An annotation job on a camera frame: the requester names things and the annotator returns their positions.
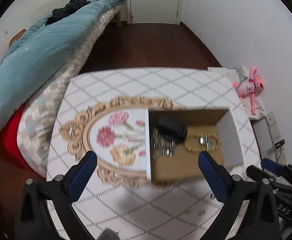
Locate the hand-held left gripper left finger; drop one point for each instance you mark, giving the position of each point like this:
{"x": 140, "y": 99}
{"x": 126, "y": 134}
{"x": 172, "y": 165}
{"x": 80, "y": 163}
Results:
{"x": 83, "y": 177}

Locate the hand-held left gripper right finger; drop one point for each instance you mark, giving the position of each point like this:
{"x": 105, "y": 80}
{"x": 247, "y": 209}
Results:
{"x": 212, "y": 177}

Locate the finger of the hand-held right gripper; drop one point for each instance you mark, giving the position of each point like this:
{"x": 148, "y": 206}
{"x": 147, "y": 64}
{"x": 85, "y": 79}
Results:
{"x": 273, "y": 166}
{"x": 257, "y": 172}

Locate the cardboard box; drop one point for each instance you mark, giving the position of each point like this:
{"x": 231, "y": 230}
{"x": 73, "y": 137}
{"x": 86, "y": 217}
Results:
{"x": 181, "y": 165}

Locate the white power strip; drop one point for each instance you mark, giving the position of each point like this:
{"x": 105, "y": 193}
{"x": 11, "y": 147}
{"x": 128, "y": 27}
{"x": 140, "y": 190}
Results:
{"x": 272, "y": 127}

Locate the pile of silver clips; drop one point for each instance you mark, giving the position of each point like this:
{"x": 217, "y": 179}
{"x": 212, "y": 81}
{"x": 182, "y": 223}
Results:
{"x": 161, "y": 145}

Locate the grey furry thing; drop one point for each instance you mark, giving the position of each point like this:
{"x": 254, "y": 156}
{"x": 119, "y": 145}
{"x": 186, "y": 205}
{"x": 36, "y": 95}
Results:
{"x": 109, "y": 234}

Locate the black pouch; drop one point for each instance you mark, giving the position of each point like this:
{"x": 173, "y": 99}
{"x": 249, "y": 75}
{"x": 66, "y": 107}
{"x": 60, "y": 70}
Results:
{"x": 171, "y": 128}

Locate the pink plush toy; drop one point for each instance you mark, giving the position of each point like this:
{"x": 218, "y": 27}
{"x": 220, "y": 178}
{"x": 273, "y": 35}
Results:
{"x": 247, "y": 87}

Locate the red cushion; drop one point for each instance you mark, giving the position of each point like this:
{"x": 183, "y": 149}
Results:
{"x": 8, "y": 140}

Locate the checkered beige blanket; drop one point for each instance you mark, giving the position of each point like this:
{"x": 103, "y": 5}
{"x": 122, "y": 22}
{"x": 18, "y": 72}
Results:
{"x": 61, "y": 92}

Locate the white checked tablecloth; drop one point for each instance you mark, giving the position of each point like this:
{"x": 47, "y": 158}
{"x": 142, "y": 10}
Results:
{"x": 161, "y": 85}

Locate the blue duvet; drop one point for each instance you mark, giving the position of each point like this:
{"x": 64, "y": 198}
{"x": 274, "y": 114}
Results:
{"x": 36, "y": 55}

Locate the black clothes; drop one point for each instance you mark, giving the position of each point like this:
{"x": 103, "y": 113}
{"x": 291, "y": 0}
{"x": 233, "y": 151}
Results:
{"x": 66, "y": 8}

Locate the white door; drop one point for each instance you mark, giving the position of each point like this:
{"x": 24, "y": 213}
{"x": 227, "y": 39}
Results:
{"x": 156, "y": 0}

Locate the white bed frame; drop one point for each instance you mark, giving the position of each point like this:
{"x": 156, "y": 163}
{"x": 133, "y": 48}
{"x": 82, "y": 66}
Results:
{"x": 123, "y": 13}

